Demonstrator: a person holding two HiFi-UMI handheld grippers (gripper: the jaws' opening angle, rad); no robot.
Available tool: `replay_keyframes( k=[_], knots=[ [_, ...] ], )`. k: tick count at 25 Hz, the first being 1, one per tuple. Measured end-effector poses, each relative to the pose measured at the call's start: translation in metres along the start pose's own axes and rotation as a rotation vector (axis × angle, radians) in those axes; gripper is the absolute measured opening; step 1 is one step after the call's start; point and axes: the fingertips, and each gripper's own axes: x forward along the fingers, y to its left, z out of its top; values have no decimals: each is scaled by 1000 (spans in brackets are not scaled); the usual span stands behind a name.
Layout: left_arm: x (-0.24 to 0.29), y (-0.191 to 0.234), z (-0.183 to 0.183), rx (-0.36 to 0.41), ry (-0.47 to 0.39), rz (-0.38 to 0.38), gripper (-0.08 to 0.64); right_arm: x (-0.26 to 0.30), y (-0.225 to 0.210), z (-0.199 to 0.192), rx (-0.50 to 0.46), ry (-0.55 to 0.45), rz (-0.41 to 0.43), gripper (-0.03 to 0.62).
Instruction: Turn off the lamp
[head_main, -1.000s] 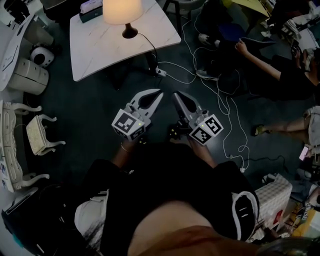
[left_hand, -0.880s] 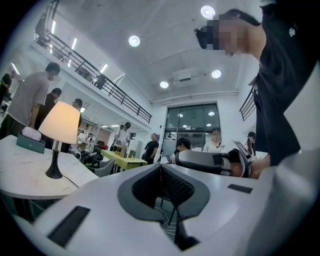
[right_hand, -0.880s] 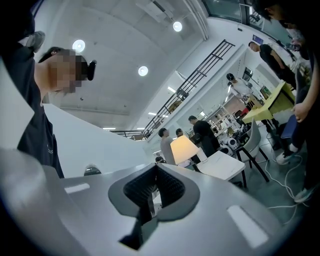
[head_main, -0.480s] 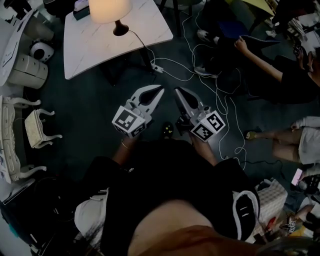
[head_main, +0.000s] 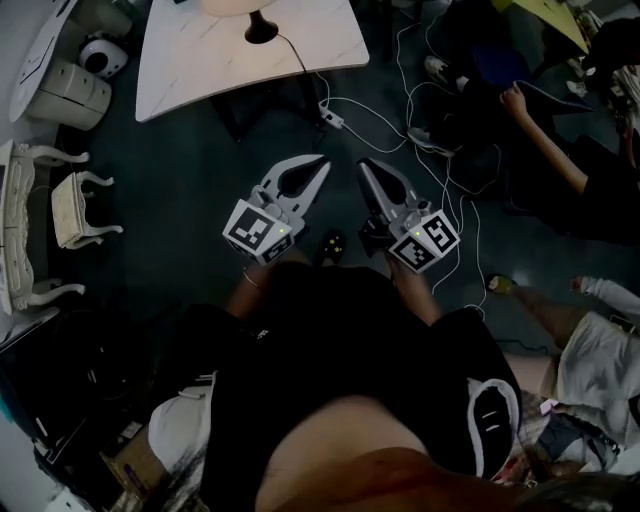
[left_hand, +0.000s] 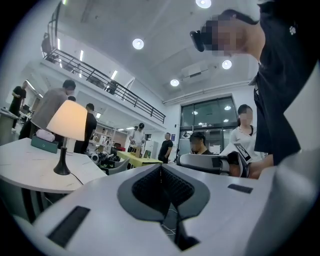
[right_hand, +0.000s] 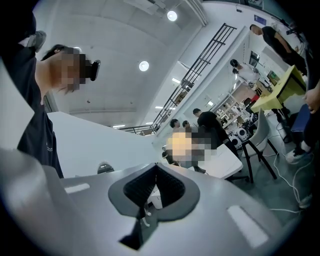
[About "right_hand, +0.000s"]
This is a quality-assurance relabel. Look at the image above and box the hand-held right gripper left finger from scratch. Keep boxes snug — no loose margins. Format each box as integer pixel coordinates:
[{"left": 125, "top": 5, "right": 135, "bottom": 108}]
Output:
[{"left": 43, "top": 162, "right": 158, "bottom": 256}]

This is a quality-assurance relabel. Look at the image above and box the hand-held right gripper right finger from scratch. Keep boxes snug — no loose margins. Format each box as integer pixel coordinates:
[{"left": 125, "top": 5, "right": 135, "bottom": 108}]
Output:
[{"left": 144, "top": 162, "right": 286, "bottom": 256}]

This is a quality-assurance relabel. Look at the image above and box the white marble table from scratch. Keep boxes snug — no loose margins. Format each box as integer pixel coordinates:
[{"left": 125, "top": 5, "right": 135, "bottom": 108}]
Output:
[{"left": 197, "top": 143, "right": 244, "bottom": 181}]

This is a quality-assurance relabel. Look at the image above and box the white black round appliance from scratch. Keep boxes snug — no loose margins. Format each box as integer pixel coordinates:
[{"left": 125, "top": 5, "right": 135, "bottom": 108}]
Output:
[
  {"left": 228, "top": 134, "right": 242, "bottom": 151},
  {"left": 236, "top": 127, "right": 251, "bottom": 141}
]

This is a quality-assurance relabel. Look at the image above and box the white shell chair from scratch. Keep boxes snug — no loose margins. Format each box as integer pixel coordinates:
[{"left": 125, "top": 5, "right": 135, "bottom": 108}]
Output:
[{"left": 241, "top": 108, "right": 279, "bottom": 185}]

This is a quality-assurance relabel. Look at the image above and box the person's black shirt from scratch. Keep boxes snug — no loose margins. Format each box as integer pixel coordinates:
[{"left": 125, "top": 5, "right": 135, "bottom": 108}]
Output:
[{"left": 0, "top": 9, "right": 65, "bottom": 179}]

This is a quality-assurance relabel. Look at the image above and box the blue chair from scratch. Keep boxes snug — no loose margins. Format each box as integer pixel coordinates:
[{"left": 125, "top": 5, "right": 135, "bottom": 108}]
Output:
[{"left": 291, "top": 103, "right": 311, "bottom": 134}]

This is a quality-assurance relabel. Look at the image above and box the person's face and neck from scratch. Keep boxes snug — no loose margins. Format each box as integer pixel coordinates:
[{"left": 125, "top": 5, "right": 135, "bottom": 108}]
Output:
[{"left": 34, "top": 44, "right": 91, "bottom": 96}]

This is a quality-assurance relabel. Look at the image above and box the black metal railing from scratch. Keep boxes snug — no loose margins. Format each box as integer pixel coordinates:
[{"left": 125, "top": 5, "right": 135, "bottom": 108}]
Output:
[{"left": 149, "top": 22, "right": 237, "bottom": 131}]

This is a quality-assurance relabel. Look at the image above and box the white cable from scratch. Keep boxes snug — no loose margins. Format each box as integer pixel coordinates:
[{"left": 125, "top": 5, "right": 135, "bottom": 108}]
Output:
[{"left": 268, "top": 149, "right": 314, "bottom": 214}]

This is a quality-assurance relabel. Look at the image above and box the black head-worn camera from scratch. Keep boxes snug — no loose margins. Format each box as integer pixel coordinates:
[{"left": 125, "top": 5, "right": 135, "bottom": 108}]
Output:
[{"left": 88, "top": 59, "right": 102, "bottom": 82}]

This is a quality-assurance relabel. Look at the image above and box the blue wall sign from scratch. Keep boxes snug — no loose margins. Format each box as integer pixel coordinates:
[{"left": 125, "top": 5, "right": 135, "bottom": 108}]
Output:
[{"left": 253, "top": 14, "right": 267, "bottom": 26}]

